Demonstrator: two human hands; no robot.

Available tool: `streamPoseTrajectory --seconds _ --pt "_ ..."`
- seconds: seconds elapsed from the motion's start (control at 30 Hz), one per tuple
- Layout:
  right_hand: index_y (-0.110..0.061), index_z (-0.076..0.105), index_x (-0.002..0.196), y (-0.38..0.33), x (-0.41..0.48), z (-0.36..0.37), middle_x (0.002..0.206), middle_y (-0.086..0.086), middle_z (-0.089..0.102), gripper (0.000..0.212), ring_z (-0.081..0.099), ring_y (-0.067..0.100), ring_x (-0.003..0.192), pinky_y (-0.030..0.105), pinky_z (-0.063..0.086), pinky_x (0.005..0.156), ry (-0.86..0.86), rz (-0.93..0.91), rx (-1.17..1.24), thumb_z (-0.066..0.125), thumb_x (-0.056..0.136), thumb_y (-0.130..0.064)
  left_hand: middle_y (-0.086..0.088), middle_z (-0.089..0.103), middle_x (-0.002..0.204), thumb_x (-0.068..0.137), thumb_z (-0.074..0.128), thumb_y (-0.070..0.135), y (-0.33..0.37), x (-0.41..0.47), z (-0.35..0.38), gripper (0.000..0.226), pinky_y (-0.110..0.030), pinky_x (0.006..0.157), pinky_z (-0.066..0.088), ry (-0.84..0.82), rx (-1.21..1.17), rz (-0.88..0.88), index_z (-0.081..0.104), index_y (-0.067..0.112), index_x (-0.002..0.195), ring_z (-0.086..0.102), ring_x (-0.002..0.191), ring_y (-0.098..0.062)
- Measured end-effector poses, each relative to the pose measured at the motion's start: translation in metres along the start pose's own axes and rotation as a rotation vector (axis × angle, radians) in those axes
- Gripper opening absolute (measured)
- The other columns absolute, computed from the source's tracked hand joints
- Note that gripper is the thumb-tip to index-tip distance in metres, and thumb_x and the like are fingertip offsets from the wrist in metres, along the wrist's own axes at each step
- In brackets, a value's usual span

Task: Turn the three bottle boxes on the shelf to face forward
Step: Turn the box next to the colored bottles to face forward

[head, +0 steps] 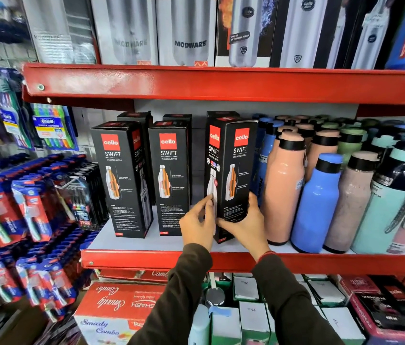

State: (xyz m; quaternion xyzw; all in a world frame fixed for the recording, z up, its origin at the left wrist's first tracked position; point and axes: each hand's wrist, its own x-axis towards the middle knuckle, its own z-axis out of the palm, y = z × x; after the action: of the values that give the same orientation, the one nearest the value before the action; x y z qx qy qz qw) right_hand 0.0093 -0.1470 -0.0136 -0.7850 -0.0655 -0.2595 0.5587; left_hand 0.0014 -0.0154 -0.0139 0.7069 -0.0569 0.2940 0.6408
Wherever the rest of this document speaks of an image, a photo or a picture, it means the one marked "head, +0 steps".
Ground person's right hand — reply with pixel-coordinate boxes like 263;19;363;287
217;192;271;263

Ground person's left hand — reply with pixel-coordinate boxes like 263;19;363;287
179;194;217;252

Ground black printed bottle carton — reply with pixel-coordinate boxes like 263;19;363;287
204;116;258;245

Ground person's right forearm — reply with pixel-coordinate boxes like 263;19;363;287
252;253;345;345

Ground person's left forearm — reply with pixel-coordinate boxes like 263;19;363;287
127;243;213;345

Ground steel bottle cap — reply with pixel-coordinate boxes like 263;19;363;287
205;272;227;307

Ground row of black bottle boxes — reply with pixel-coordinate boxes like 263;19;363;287
91;110;241;239

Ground group of white-green boxes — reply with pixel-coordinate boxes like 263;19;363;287
198;272;367;345

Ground flat red box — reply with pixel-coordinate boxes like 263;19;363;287
96;268;169;284

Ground group of coloured steel bottles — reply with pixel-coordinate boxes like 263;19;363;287
250;113;405;255

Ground red metal shelf board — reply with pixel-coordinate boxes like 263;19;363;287
22;62;405;117
80;249;405;277

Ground row of black toothbrush packs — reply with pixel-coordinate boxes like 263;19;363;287
56;162;109;232

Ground red and white combo box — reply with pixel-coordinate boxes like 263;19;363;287
74;282;167;345

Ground multicolour toothbrush pack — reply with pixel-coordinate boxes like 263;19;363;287
31;103;79;151

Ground group of dark red boxes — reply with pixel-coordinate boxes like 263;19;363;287
331;274;405;345

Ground grey bottle box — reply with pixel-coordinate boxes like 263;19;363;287
90;0;159;66
155;0;218;67
21;0;97;65

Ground flame print bottle box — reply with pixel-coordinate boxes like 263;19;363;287
215;0;280;68

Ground rows of red-blue toothbrush packets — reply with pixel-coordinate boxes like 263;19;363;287
0;153;100;324

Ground black steel bottle box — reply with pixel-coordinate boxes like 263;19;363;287
326;0;405;70
270;0;348;69

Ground blue hanging toothbrush pack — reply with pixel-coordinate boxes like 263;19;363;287
0;66;35;150

